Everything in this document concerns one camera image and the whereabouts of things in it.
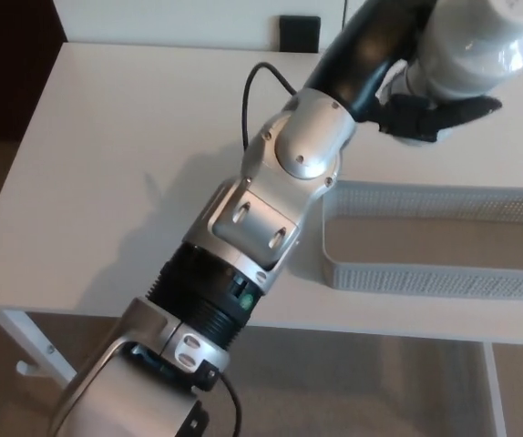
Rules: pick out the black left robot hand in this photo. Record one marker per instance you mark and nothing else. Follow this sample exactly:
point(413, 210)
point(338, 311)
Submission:
point(361, 50)

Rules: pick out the black square wall fixture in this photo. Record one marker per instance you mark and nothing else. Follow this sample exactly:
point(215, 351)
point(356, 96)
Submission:
point(300, 33)

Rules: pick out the grey perforated rectangular container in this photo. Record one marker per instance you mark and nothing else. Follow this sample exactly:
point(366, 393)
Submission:
point(425, 282)

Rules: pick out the dark brown cabinet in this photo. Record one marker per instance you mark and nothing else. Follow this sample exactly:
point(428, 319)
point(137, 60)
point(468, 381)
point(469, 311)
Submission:
point(6, 68)

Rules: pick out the white plastic bottle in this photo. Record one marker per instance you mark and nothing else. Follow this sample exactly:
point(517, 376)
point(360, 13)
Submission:
point(475, 50)

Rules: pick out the white desk leg frame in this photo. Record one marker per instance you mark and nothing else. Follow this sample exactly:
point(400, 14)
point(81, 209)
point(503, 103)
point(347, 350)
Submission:
point(494, 391)
point(33, 341)

